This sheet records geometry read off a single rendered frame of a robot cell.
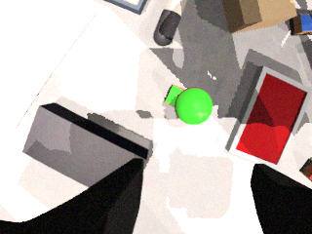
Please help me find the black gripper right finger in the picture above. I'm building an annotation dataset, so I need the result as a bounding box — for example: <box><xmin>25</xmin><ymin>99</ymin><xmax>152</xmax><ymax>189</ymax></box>
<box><xmin>250</xmin><ymin>163</ymin><xmax>312</xmax><ymax>234</ymax></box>

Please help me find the tan cardboard box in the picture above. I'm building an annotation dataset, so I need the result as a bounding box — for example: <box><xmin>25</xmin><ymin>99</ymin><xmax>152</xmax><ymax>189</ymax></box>
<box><xmin>222</xmin><ymin>0</ymin><xmax>296</xmax><ymax>34</ymax></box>

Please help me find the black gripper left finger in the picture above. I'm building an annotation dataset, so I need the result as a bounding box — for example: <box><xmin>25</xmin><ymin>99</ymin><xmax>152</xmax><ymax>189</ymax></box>
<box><xmin>0</xmin><ymin>157</ymin><xmax>144</xmax><ymax>234</ymax></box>

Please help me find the small blue and white labelled tin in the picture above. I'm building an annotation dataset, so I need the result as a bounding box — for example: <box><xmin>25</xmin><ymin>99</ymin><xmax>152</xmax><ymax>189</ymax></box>
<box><xmin>102</xmin><ymin>0</ymin><xmax>147</xmax><ymax>16</ymax></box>

